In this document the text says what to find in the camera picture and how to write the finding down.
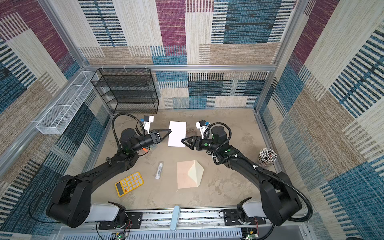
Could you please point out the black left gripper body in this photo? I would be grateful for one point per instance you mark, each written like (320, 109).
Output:
(153, 138)

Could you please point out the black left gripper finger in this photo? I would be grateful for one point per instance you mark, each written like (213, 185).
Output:
(163, 136)
(166, 131)

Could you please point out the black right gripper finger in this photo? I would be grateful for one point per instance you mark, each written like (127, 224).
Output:
(189, 139)
(190, 143)

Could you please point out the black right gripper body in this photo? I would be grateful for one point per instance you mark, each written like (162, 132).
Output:
(203, 144)

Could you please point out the white letter paper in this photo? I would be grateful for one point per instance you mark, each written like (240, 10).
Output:
(178, 132)

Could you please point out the pink envelope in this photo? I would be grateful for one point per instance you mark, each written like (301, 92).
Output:
(189, 174)

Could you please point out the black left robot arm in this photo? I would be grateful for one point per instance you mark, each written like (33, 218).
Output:
(70, 201)

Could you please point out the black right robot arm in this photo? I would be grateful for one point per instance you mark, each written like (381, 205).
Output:
(280, 200)

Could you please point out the black mesh shelf rack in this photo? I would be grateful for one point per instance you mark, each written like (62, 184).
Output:
(129, 90)

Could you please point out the yellow calculator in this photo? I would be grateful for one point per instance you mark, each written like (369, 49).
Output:
(129, 184)

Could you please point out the pencil holder with pencils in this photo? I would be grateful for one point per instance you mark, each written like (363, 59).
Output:
(267, 157)

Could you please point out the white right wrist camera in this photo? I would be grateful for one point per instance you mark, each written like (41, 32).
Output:
(202, 126)

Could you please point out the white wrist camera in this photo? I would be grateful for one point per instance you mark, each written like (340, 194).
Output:
(147, 120)
(202, 126)

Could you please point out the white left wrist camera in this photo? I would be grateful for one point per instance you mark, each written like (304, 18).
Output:
(147, 120)

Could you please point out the light blue handle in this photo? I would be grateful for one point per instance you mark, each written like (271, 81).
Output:
(175, 218)

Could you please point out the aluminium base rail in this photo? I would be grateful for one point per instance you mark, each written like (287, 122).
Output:
(193, 224)

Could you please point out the white wire basket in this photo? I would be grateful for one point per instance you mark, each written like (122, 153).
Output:
(59, 116)

